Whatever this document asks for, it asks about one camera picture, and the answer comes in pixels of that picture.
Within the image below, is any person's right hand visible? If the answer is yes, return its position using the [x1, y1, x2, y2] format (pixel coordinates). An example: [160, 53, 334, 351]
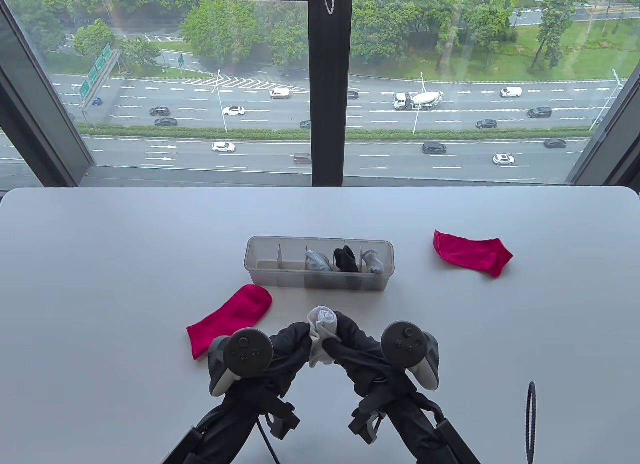
[322, 311, 417, 398]

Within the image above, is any person's left hand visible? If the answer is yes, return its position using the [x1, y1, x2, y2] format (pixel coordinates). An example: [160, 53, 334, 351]
[234, 322, 313, 401]

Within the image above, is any long white sock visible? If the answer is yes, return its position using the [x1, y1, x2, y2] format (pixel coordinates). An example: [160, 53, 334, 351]
[306, 306, 344, 368]

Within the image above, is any grey and white controller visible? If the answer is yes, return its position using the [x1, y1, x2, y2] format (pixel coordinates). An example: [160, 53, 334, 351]
[381, 321, 441, 390]
[207, 328, 275, 397]

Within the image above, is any long red sock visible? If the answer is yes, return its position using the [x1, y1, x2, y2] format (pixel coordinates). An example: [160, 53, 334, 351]
[186, 284, 273, 360]

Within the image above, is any grey sock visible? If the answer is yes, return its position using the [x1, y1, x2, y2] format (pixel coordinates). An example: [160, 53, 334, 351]
[361, 249, 386, 275]

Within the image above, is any short light blue sock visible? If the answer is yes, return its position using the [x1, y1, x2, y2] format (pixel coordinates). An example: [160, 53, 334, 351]
[305, 250, 333, 273]

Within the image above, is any black sock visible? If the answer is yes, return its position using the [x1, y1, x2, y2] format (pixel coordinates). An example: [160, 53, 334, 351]
[333, 245, 359, 273]

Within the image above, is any short red sock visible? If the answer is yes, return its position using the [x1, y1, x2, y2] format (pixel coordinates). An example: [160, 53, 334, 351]
[433, 229, 514, 278]

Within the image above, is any person's right forearm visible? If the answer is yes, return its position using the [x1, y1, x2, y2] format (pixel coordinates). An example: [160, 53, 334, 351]
[370, 389, 481, 464]

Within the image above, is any person's left forearm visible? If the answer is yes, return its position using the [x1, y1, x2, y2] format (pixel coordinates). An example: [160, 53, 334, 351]
[165, 389, 291, 464]

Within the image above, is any translucent divided organizer box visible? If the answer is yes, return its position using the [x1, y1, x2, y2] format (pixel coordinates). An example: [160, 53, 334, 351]
[244, 236, 395, 290]

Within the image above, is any black labelled adapter box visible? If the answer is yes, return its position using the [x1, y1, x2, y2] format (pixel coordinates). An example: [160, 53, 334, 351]
[435, 418, 481, 464]

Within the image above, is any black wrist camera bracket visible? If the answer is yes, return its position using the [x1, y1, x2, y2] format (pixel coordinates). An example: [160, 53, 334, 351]
[265, 399, 301, 439]
[348, 402, 388, 445]

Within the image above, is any thick black cable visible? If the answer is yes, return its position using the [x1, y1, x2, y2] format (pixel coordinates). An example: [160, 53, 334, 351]
[525, 382, 537, 464]

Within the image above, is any black window frame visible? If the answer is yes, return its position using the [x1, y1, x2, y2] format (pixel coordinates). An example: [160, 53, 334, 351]
[0, 0, 640, 190]

